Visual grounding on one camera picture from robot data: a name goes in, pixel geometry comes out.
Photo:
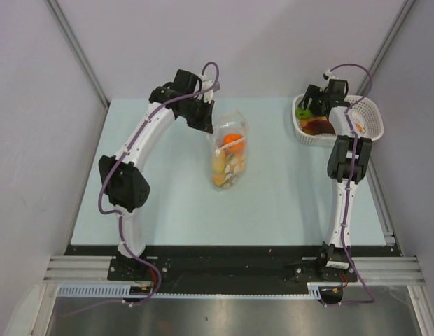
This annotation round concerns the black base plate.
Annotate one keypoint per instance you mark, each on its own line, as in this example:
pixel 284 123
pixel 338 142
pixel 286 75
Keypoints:
pixel 231 269

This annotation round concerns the clear zip top bag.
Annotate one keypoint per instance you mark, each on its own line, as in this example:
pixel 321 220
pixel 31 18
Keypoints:
pixel 230 123

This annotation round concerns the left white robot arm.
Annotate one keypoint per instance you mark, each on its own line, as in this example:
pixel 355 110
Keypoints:
pixel 124 189

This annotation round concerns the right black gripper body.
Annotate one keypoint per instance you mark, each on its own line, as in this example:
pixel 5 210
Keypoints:
pixel 318 96

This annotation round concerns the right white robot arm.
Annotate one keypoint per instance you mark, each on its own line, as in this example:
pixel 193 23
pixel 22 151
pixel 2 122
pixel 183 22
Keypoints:
pixel 347 166

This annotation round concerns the orange toy tangerine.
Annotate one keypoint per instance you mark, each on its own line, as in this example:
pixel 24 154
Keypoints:
pixel 233 142

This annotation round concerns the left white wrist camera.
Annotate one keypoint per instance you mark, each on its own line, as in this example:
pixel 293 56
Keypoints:
pixel 207 88

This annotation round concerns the pink yellow toy peach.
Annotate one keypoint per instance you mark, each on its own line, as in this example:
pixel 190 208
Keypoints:
pixel 235 157

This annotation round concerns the white plastic basket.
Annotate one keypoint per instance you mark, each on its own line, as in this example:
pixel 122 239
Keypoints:
pixel 366 113

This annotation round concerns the green toy apple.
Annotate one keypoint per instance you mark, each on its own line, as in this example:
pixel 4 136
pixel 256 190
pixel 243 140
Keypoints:
pixel 303 114

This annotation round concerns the aluminium frame rail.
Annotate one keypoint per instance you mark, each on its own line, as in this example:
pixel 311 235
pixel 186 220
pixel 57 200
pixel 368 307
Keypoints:
pixel 376 271

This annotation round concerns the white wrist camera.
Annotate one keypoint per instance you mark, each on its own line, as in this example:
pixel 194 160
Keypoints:
pixel 207 88
pixel 327 76

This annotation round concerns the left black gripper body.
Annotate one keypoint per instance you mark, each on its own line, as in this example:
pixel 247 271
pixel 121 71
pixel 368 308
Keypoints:
pixel 197 113

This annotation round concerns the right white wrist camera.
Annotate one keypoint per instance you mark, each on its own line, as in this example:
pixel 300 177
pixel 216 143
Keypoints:
pixel 327 76

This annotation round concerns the white slotted cable duct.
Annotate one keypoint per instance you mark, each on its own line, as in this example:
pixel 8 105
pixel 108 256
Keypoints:
pixel 130 291

